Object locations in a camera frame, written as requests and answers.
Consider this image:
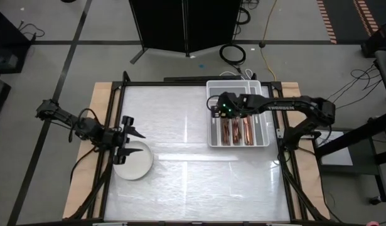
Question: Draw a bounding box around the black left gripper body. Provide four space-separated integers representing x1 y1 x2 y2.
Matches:
112 115 136 166

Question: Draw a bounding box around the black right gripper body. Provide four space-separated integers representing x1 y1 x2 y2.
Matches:
228 93 260 119

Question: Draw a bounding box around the small copper spoon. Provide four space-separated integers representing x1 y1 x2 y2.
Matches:
220 117 231 146

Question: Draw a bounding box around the copper knife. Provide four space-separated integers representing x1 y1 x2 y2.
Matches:
242 114 254 146

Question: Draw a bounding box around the white plastic cutlery tray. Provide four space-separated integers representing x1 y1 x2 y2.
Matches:
205 79 271 148

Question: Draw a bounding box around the white round plate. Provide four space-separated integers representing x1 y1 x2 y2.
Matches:
112 141 154 181

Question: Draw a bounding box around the black flat bar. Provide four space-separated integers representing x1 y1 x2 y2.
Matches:
163 75 243 83

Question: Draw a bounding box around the black folding partition screen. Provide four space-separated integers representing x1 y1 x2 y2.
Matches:
128 0 243 60

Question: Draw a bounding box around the white sheet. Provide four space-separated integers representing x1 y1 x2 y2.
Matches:
319 131 354 166

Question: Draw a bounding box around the black mat striped edge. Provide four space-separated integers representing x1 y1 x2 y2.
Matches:
352 0 386 36
316 0 358 45

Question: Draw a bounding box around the grey side table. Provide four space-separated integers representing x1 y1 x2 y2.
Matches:
316 125 383 176

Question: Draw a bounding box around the black aluminium stand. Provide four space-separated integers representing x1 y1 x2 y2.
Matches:
314 48 386 203

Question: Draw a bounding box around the black equipment case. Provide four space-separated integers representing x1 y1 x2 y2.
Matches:
360 21 386 59

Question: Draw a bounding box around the black cabinet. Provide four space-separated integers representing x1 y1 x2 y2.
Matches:
0 6 32 75

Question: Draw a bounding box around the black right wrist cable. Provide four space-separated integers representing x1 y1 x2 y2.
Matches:
205 94 219 111

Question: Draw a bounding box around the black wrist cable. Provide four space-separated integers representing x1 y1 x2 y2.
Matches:
205 94 219 111
68 107 101 144

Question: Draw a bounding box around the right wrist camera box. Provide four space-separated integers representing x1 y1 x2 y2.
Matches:
217 91 239 111

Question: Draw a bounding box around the white cable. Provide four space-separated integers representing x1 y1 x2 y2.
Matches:
218 68 254 80

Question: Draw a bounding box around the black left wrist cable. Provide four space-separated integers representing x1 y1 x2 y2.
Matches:
68 107 101 144

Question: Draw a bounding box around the coiled black cable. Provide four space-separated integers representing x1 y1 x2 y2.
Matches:
218 43 247 67

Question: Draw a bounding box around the black table frame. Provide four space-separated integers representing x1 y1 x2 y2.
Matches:
62 70 331 224

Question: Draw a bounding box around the yellow cable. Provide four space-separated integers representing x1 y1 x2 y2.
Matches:
259 0 279 82

